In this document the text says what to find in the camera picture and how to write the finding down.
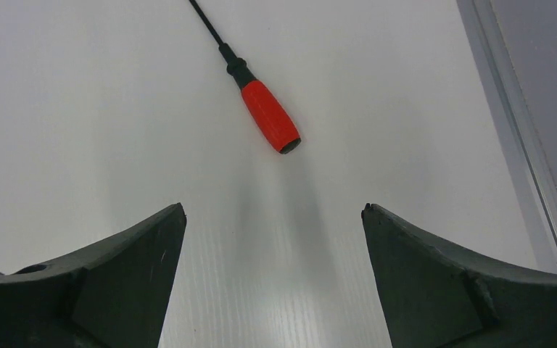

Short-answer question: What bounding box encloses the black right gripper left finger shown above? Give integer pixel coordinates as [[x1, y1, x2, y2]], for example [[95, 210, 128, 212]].
[[0, 203, 187, 347]]

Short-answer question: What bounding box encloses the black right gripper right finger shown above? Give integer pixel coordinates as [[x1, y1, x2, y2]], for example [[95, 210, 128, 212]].
[[361, 204, 557, 347]]

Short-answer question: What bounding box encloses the red handled screwdriver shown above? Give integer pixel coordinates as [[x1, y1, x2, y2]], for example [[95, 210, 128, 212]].
[[189, 0, 302, 154]]

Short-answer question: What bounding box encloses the aluminium frame rail right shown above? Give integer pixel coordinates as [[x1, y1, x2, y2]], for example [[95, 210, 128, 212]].
[[457, 1, 557, 272]]

